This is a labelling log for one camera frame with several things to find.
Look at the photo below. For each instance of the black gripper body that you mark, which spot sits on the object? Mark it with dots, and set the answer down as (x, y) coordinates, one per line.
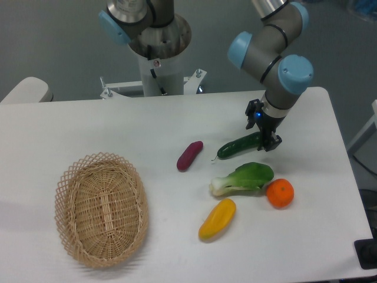
(266, 123)

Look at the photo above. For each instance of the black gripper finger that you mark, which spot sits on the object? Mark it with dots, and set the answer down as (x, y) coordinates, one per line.
(268, 141)
(254, 113)

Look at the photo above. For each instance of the green cucumber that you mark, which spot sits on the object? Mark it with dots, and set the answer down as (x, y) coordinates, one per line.
(241, 145)

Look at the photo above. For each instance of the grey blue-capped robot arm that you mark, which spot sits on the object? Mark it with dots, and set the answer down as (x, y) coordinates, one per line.
(260, 55)

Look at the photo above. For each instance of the green bok choy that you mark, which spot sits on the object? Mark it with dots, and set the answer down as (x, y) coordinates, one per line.
(247, 177)

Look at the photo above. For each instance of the orange mandarin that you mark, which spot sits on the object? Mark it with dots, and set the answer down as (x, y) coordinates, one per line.
(280, 193)

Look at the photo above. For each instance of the purple sweet potato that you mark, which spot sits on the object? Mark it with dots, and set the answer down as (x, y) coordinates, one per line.
(188, 156)

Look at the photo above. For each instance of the yellow mango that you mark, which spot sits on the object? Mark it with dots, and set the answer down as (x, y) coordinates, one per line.
(218, 219)

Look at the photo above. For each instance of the white furniture edge right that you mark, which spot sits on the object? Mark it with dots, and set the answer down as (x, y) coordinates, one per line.
(365, 133)

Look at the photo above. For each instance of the black device at table edge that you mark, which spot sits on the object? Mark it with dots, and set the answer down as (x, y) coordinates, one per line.
(366, 253)

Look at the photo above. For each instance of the clear container blue contents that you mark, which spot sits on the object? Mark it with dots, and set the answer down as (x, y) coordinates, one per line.
(363, 9)

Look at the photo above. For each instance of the woven wicker basket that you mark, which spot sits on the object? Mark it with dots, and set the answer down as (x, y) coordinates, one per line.
(101, 210)

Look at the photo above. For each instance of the white chair armrest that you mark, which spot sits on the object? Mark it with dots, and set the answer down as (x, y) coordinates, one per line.
(29, 90)

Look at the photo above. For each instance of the white metal base frame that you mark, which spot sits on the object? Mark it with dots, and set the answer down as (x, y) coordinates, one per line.
(192, 85)

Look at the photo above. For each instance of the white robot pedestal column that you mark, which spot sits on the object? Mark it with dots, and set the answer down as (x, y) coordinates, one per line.
(159, 52)

